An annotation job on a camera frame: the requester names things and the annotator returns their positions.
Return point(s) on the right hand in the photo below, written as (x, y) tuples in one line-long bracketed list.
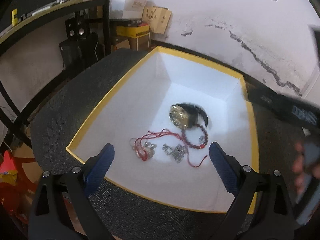
[(298, 168)]

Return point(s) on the black gold wrist watch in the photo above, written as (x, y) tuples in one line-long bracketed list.
[(186, 115)]

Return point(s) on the yellow flat box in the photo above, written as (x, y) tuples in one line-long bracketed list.
[(133, 32)]

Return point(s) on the white paper gift bag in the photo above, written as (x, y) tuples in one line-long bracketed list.
[(127, 9)]

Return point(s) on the black speaker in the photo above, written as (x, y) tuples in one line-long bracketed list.
[(77, 28)]

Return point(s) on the tan paper gift bag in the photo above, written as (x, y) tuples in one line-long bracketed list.
[(157, 18)]

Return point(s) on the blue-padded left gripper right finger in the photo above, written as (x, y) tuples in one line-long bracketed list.
[(274, 216)]

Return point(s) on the black patterned table cloth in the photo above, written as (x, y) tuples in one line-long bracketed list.
[(126, 215)]

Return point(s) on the yellow cardboard box white inside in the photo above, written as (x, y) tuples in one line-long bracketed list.
[(134, 118)]

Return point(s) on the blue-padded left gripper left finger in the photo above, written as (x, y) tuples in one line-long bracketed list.
[(49, 218)]

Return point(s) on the black desk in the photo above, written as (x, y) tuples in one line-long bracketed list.
[(23, 28)]

